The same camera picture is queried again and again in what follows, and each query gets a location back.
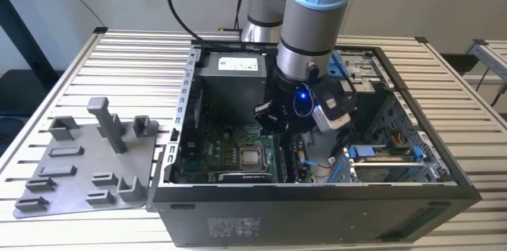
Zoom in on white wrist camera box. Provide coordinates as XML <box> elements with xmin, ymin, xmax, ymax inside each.
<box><xmin>313</xmin><ymin>90</ymin><xmax>353</xmax><ymax>132</ymax></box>

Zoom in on neighbouring metal slat table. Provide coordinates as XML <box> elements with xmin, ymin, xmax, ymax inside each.
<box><xmin>463</xmin><ymin>39</ymin><xmax>507</xmax><ymax>85</ymax></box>

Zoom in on grey power supply unit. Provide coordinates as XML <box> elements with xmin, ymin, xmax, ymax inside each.
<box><xmin>194</xmin><ymin>52</ymin><xmax>278</xmax><ymax>126</ymax></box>

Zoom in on green motherboard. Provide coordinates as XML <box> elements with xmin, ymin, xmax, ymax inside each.
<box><xmin>174</xmin><ymin>123</ymin><xmax>318</xmax><ymax>185</ymax></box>

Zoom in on silver CPU in socket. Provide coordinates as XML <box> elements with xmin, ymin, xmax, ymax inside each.
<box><xmin>238</xmin><ymin>144</ymin><xmax>267</xmax><ymax>171</ymax></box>

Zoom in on grey plastic parts rack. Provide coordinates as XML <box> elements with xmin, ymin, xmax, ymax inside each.
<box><xmin>11</xmin><ymin>96</ymin><xmax>162</xmax><ymax>220</ymax></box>

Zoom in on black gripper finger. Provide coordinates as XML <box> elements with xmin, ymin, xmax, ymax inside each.
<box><xmin>254</xmin><ymin>101</ymin><xmax>281</xmax><ymax>132</ymax></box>

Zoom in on metal drive cage blue tabs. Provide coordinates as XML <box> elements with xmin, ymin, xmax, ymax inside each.
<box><xmin>327</xmin><ymin>50</ymin><xmax>394</xmax><ymax>94</ymax></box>

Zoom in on black labelled card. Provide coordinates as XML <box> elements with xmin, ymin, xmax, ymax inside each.
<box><xmin>217</xmin><ymin>172</ymin><xmax>275</xmax><ymax>184</ymax></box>

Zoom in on black open PC case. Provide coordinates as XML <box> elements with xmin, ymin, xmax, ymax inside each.
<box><xmin>146</xmin><ymin>39</ymin><xmax>483</xmax><ymax>248</ymax></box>

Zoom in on hard disk in blue carrier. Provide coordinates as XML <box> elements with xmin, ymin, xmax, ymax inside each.
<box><xmin>329</xmin><ymin>144</ymin><xmax>451</xmax><ymax>183</ymax></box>

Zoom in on dark furniture beside table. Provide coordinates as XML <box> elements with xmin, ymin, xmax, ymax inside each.
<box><xmin>0</xmin><ymin>0</ymin><xmax>63</xmax><ymax>148</ymax></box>

